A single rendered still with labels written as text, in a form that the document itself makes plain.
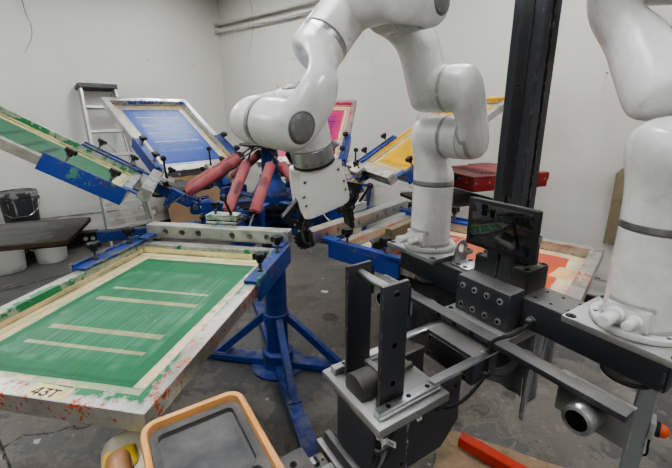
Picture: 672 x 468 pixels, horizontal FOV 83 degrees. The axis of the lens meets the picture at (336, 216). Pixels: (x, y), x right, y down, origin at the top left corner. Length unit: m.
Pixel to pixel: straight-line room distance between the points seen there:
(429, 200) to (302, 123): 0.45
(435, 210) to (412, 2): 0.44
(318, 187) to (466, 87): 0.35
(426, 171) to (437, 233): 0.15
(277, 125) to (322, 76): 0.10
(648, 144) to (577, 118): 2.68
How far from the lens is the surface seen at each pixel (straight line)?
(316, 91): 0.56
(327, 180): 0.68
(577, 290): 1.24
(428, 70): 0.84
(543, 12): 0.77
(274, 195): 1.96
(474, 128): 0.84
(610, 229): 3.35
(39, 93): 4.96
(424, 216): 0.92
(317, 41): 0.63
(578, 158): 3.34
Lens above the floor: 1.45
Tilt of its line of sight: 15 degrees down
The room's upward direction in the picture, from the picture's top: straight up
